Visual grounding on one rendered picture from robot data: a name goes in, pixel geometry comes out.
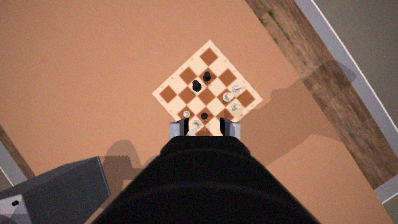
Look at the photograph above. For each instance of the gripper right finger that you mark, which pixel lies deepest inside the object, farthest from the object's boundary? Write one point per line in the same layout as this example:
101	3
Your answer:
229	128

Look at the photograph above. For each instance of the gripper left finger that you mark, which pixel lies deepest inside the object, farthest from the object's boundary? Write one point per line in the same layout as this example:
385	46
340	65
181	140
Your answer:
179	128

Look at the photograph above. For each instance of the brown and cream chessboard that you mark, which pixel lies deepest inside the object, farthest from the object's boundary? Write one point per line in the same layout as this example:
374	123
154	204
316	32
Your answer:
177	95

